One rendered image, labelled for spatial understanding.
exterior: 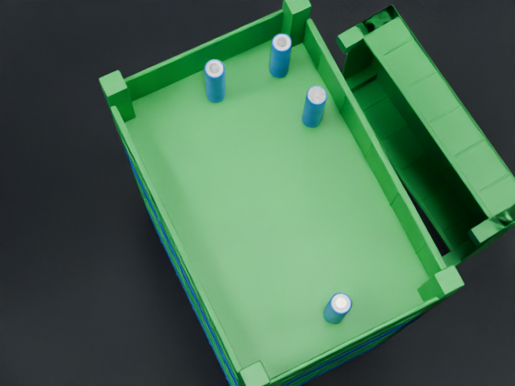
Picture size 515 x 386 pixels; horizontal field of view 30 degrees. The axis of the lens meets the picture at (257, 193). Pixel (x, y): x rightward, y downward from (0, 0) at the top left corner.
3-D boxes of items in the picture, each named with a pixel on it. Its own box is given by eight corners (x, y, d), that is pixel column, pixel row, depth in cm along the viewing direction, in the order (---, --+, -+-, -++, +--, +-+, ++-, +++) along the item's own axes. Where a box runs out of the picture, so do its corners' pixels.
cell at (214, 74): (202, 89, 92) (200, 63, 85) (220, 81, 92) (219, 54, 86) (211, 106, 91) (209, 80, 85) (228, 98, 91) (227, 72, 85)
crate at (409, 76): (369, 67, 136) (322, 94, 135) (392, 3, 117) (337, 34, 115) (491, 243, 130) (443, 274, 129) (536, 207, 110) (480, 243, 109)
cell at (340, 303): (319, 309, 86) (326, 297, 80) (337, 299, 87) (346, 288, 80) (329, 327, 86) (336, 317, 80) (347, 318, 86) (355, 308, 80)
